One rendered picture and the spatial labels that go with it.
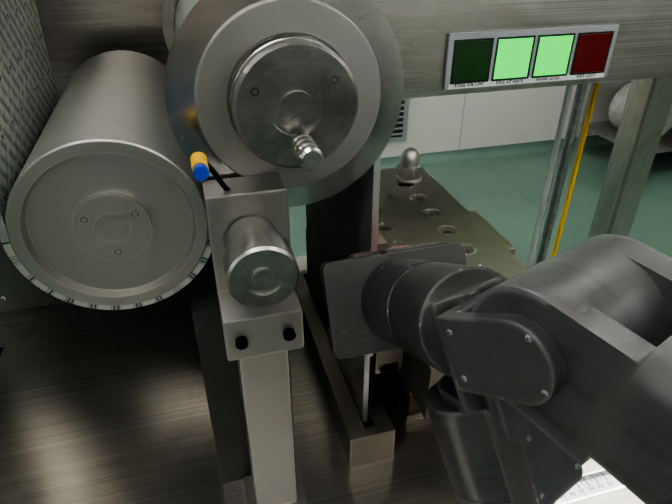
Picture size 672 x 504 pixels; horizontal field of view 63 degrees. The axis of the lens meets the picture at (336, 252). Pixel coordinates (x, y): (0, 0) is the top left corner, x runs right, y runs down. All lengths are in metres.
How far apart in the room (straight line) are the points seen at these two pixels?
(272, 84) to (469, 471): 0.23
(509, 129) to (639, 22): 2.90
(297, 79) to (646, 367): 0.23
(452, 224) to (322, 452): 0.30
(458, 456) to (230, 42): 0.25
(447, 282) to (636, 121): 0.98
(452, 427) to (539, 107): 3.60
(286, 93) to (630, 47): 0.66
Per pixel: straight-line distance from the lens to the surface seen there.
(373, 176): 0.39
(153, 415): 0.63
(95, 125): 0.38
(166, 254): 0.39
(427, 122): 3.48
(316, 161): 0.31
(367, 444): 0.54
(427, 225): 0.66
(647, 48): 0.93
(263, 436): 0.45
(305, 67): 0.32
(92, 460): 0.61
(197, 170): 0.30
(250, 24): 0.33
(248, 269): 0.30
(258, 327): 0.34
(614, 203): 1.28
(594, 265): 0.24
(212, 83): 0.34
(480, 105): 3.61
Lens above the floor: 1.35
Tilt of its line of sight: 32 degrees down
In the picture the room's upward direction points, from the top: straight up
